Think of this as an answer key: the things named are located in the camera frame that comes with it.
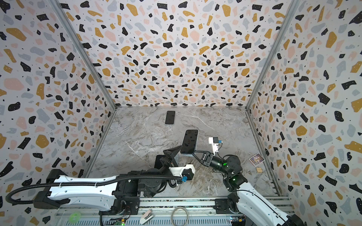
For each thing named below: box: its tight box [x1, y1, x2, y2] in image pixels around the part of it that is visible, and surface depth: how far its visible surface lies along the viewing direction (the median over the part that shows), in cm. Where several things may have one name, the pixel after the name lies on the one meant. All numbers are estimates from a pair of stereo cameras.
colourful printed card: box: [248, 152, 266, 167], surface depth 92 cm
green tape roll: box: [68, 211, 82, 225], surface depth 72 cm
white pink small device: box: [139, 209, 154, 225], surface depth 70 cm
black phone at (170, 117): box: [164, 110, 176, 125], surface depth 119 cm
